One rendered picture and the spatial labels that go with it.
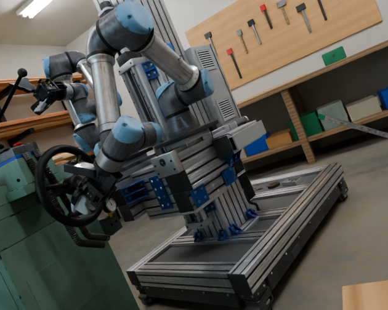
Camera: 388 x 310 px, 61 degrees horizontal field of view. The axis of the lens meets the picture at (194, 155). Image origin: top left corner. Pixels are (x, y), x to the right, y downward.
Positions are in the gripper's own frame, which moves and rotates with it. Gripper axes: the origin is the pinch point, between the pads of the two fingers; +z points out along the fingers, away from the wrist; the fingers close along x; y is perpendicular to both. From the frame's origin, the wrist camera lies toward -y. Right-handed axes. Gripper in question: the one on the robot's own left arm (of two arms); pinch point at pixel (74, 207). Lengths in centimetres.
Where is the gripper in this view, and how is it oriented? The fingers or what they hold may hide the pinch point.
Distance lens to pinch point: 108.8
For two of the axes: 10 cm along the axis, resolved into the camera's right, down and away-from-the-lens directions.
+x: 3.5, -2.3, 9.1
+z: -5.4, 7.4, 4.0
